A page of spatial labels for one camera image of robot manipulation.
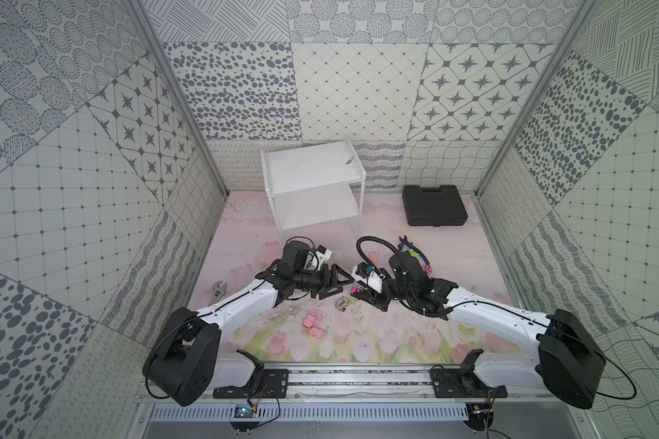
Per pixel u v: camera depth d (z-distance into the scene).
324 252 0.80
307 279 0.71
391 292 0.68
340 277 0.74
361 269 0.67
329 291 0.73
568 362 0.41
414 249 1.01
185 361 0.41
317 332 0.82
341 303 0.86
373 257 0.66
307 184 0.78
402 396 0.73
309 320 0.85
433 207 1.11
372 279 0.68
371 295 0.70
